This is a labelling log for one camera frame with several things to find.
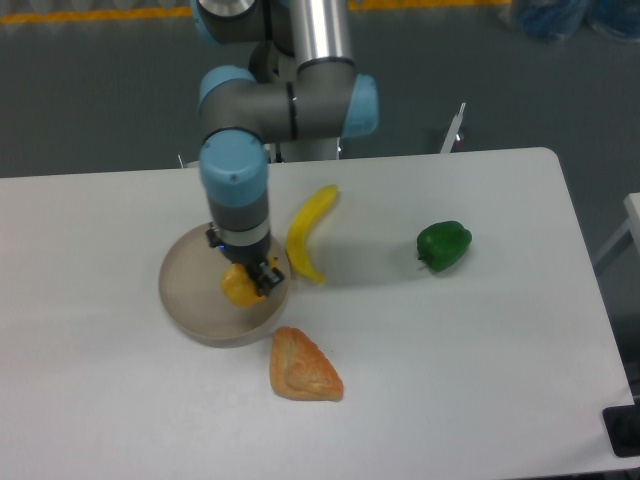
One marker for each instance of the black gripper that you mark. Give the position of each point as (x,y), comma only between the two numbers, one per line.
(264,272)

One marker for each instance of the yellow toy pepper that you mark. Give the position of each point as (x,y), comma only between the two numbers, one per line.
(238,287)

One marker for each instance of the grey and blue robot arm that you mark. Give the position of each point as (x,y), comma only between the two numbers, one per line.
(233,164)

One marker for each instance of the beige round plate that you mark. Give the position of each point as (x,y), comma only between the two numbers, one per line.
(190,290)

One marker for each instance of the green toy pepper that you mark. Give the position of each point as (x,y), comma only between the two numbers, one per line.
(441,245)

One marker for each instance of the yellow toy banana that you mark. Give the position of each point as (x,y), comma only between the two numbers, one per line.
(310,213)

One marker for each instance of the brown toy pastry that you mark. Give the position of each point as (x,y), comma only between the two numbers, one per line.
(299,370)

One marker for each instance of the blue plastic bag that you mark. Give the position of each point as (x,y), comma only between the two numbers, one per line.
(559,20)

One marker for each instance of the white furniture at right edge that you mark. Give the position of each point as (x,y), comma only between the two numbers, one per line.
(625,236)

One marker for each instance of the black device at table edge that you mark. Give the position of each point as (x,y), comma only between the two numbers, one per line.
(622,425)

